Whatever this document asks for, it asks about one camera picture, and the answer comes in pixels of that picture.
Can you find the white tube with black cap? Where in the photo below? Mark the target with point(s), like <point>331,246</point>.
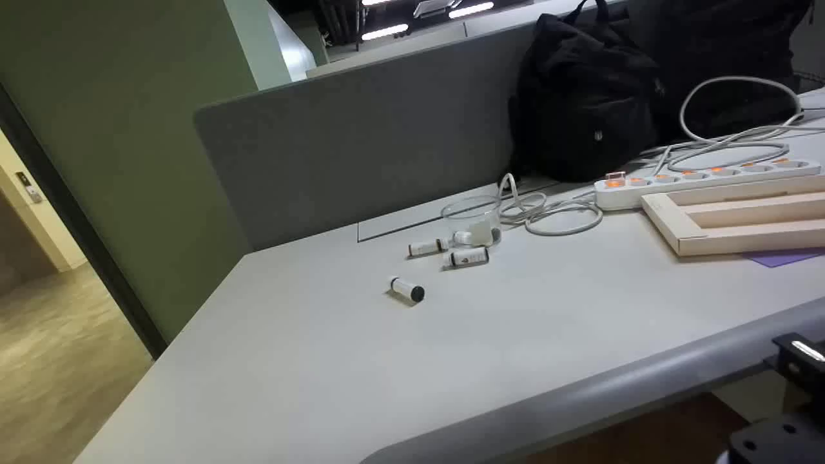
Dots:
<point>403,286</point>
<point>427,249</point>
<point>468,256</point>

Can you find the white charger plug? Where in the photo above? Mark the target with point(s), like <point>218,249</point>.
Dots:
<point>474,235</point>

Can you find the gray desk partition panel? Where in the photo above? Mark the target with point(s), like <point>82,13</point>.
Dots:
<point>344,144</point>

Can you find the fluorescent ceiling light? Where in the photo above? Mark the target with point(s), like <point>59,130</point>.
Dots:
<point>385,31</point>
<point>470,12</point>

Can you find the white power strip orange switches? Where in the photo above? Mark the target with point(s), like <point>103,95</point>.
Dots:
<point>619,197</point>

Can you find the black backpack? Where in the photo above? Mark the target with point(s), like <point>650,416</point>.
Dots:
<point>583,94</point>

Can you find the black bag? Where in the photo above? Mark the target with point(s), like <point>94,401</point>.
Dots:
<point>731,42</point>

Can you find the purple mat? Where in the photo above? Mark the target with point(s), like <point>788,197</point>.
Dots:
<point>785,259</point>

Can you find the black metal bracket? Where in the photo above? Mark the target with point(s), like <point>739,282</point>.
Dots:
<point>802,356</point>

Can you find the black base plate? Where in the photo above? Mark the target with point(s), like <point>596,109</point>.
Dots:
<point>777,442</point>

